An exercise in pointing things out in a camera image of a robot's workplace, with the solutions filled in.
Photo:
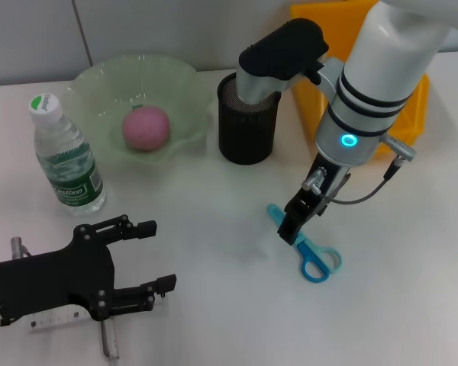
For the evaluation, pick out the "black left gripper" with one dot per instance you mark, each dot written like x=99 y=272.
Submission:
x=53 y=282

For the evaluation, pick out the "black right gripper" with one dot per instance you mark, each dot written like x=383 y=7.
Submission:
x=309 y=204

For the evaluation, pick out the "blue plastic scissors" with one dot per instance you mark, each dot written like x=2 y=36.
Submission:
x=317 y=259

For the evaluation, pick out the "clear green-label water bottle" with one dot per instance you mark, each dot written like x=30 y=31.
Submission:
x=72 y=179

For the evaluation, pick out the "pink peach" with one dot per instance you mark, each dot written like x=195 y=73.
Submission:
x=147 y=127

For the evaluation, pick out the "grey pen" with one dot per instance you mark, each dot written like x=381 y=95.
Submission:
x=110 y=339

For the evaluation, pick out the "black mesh pen cup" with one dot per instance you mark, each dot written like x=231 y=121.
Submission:
x=248 y=133

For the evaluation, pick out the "transparent plastic ruler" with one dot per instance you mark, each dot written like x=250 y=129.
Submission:
x=57 y=318

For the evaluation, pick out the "green glass fruit bowl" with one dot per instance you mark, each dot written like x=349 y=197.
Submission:
x=99 y=99

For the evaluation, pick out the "yellow plastic storage bin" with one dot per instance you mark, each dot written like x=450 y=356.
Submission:
x=309 y=110

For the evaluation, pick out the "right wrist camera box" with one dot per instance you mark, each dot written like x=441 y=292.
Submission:
x=282 y=49

